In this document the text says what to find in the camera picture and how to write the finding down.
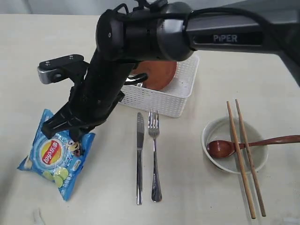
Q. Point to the blue chips bag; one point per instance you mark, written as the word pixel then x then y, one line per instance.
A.
pixel 59 159

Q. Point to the white perforated plastic basket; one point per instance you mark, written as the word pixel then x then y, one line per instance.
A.
pixel 171 100

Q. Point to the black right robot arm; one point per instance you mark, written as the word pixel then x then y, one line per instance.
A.
pixel 161 31

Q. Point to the white ceramic bowl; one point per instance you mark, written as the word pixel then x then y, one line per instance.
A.
pixel 220 129

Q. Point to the brown wooden spoon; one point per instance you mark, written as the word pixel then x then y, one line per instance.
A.
pixel 223 149

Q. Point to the brown wooden plate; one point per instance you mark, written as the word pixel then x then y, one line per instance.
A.
pixel 160 73

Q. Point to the wooden chopstick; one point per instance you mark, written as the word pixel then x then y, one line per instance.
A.
pixel 241 164
pixel 250 159

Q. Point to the silver table knife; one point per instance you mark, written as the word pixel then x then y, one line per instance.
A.
pixel 139 165

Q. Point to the silver metal fork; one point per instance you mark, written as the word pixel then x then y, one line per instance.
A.
pixel 153 131

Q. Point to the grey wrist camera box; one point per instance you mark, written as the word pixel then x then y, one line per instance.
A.
pixel 55 70

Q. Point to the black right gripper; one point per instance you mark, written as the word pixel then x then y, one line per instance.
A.
pixel 93 97

